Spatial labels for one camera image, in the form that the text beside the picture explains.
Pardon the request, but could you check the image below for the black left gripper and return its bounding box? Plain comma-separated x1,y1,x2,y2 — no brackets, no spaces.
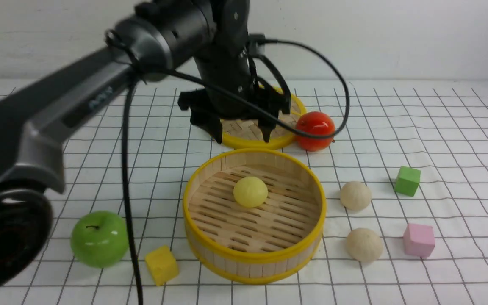
177,40,292,144

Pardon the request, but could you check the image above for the yellow bun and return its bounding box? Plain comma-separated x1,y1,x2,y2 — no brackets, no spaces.
233,176,269,208

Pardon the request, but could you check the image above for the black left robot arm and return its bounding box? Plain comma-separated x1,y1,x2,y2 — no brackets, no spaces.
0,0,292,286

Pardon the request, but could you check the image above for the woven bamboo steamer lid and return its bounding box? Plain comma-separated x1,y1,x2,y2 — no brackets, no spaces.
221,94,307,150

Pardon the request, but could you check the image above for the bamboo steamer tray yellow rim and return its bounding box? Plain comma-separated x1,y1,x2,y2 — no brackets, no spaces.
182,148,327,285

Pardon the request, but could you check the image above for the red tomato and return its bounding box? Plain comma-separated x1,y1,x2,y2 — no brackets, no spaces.
296,111,336,151

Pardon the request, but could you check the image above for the beige bun upper right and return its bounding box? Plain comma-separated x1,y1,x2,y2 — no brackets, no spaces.
340,181,372,211

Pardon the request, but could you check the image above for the beige bun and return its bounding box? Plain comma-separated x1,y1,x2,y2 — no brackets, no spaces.
340,181,372,211
345,227,384,264

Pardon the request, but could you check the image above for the yellow cube block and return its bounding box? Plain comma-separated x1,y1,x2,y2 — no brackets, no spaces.
144,245,179,286

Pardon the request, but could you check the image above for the beige bun lower right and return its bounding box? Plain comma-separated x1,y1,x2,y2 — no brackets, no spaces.
345,227,384,264

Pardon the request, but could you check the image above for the green cube block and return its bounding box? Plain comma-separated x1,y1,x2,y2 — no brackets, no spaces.
394,166,421,197

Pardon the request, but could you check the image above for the green apple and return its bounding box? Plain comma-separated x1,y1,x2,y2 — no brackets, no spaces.
70,211,129,269

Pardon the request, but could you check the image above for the white grid tablecloth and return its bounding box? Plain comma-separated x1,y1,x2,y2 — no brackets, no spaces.
0,80,488,305

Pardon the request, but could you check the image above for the pink cube block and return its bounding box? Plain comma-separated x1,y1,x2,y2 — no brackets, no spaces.
403,223,435,258

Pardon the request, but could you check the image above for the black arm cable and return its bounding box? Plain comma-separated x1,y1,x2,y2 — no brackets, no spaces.
105,29,350,305

